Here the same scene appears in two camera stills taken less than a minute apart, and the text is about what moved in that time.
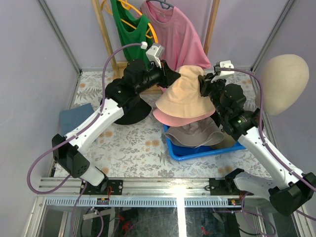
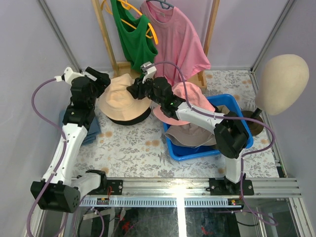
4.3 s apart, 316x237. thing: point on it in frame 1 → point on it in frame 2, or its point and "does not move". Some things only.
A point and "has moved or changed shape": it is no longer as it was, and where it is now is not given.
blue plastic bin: [184, 153] does not move
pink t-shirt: [182, 44] does not move
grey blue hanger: [161, 2] does not move
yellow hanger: [126, 6] does not move
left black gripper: [164, 74] → [99, 79]
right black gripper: [208, 79] → [137, 90]
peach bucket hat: [183, 98] has moved or changed shape
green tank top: [134, 27] does not move
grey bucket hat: [199, 134] does not move
